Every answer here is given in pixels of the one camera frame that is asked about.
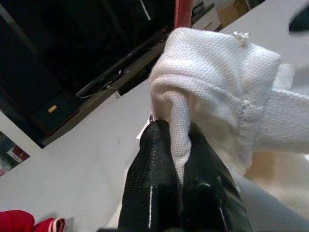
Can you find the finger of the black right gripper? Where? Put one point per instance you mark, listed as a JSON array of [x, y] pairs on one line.
[[300, 17]]

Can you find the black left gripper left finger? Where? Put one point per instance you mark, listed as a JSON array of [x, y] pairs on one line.
[[152, 188]]

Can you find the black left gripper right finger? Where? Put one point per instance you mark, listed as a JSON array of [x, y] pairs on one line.
[[212, 198]]

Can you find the white polo shirt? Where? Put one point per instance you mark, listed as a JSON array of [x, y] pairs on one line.
[[217, 67]]

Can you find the red plastic hanger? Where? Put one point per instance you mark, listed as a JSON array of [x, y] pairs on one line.
[[183, 12]]

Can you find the brown cardboard box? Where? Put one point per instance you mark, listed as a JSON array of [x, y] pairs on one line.
[[231, 12]]

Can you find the white drawer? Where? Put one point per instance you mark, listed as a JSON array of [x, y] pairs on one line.
[[205, 24]]

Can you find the dark TV stand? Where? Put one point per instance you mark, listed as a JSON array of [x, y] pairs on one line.
[[96, 104]]

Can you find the black speaker box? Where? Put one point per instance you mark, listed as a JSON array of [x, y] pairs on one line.
[[58, 118]]

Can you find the black soundbar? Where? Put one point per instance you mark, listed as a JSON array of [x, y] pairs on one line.
[[120, 63]]

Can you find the red polo shirt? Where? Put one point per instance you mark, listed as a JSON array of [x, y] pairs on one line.
[[14, 222]]

